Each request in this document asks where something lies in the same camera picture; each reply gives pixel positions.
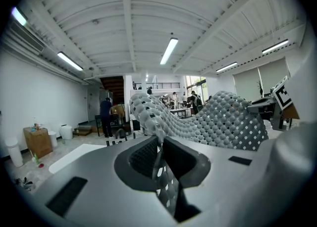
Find white rounded board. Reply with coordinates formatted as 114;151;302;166
48;143;107;175

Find small white waste bin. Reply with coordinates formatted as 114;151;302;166
48;131;58;148

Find grey pebbled bath mat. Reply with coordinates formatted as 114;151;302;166
128;91;270;212

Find grey window roller blinds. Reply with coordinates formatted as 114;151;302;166
233;57;291;98

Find brown wooden staircase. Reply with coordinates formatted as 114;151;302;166
100;76;124;105

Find rectangular ceiling panel light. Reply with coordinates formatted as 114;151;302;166
11;6;28;27

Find brown cardboard panel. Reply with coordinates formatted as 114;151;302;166
281;102;300;120

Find long ceiling tube light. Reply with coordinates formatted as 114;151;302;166
159;37;179;66
261;39;290;54
56;51;84;71
215;61;238;73

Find brown cardboard box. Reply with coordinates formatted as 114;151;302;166
23;127;53;159

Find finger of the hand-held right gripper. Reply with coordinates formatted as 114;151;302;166
246;103;261;114

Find dark wooden desk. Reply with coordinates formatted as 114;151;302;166
95;113;124;136

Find tall white waste bin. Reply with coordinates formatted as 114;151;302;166
4;136;24;168

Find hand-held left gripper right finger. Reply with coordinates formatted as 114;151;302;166
162;136;202;223

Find black chair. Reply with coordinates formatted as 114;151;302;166
114;128;128;141

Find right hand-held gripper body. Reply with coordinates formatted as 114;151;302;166
257;75;301;131

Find ceiling air conditioner unit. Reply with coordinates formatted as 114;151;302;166
4;20;47;55

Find pair of shoes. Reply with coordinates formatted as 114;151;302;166
14;177;34;191

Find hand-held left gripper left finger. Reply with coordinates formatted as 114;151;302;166
128;135;159;178

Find black mezzanine railing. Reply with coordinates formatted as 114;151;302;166
132;81;182;91

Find wide white waste bin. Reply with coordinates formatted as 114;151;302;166
59;124;74;140

